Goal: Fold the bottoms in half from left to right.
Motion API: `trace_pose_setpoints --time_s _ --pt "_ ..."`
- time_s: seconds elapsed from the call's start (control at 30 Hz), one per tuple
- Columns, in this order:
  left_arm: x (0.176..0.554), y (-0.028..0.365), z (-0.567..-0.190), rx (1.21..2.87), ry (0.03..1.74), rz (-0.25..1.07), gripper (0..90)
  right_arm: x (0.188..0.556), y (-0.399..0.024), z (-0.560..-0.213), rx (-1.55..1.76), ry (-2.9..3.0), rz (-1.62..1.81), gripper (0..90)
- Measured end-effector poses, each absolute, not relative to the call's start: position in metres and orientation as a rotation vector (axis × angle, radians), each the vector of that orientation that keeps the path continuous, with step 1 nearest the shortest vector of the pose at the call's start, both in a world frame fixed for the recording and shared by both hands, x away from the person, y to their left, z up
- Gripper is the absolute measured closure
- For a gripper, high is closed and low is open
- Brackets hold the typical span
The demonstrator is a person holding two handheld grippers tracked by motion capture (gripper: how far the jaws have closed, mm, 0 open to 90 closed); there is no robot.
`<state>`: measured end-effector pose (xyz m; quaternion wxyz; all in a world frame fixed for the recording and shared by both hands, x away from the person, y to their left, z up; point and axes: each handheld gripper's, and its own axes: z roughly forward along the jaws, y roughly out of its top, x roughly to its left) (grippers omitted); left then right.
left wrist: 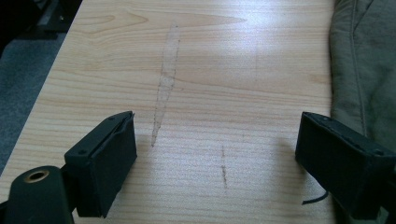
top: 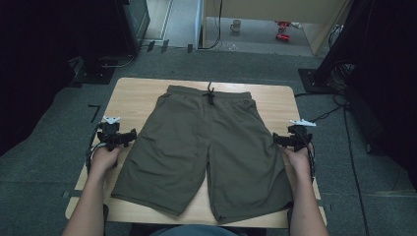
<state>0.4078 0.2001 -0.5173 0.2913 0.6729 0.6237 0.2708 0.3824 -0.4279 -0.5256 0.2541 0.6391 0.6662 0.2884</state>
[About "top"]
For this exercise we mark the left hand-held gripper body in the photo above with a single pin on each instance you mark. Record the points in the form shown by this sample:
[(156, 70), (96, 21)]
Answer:
[(112, 136)]

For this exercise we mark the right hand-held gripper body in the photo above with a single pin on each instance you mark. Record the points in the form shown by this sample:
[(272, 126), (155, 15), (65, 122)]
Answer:
[(297, 137)]

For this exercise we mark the olive green shorts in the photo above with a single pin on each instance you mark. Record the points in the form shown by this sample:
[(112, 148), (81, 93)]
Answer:
[(203, 154)]

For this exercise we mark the person's right hand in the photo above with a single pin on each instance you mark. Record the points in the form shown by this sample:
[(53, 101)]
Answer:
[(297, 161)]

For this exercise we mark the person's left hand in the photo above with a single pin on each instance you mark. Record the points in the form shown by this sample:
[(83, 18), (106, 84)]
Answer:
[(104, 160)]

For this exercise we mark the grey tape strip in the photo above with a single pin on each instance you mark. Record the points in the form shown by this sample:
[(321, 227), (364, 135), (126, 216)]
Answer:
[(70, 194), (324, 206)]

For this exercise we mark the red toy car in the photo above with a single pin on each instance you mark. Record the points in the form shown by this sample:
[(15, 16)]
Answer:
[(283, 37)]

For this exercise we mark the black cabinet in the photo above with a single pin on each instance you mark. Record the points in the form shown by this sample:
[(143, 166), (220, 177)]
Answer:
[(134, 26)]

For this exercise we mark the red plastic thing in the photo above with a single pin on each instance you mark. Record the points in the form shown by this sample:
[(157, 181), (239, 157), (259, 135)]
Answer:
[(283, 24)]

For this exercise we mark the grey mug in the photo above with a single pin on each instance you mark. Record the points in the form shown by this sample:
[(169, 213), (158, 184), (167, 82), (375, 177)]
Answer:
[(235, 26)]

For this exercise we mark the light wooden cabinet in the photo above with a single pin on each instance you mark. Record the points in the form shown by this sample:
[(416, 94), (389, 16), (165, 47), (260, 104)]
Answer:
[(278, 8)]

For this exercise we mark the black stand base plate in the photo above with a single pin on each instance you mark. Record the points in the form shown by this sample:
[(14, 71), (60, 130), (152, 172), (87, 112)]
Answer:
[(313, 82), (94, 76)]

